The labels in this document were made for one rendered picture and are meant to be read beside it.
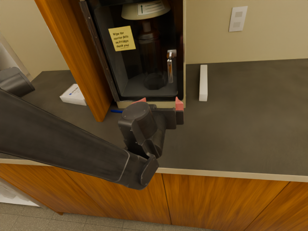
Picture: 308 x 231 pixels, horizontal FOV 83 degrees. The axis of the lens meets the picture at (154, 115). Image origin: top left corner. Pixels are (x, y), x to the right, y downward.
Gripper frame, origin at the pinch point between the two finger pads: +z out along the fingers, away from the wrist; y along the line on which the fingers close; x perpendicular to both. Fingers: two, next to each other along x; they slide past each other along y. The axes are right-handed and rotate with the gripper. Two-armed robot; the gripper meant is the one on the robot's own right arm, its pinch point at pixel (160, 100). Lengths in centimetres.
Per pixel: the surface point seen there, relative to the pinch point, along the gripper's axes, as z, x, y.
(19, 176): -5, 43, 79
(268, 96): 29, 19, -43
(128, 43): 16.4, -12.5, 11.9
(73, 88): 32, 13, 54
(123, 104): 20.2, 15.8, 21.7
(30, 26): 60, -15, 86
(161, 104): 20.5, 16.0, 4.0
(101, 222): 0, 114, 59
